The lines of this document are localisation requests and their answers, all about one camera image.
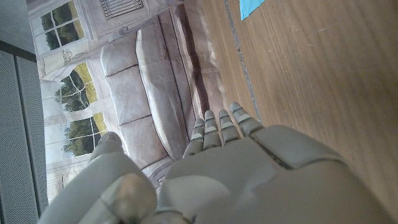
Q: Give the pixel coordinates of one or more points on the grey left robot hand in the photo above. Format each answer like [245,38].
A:
[248,180]

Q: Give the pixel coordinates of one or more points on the blue sticky note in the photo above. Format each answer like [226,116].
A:
[247,7]

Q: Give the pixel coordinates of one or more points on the grey tape outline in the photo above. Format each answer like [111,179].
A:
[242,63]

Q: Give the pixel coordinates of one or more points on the printed sofa room backdrop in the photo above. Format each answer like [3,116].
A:
[130,87]

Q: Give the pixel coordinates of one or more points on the grey perforated panel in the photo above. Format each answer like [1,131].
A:
[18,130]

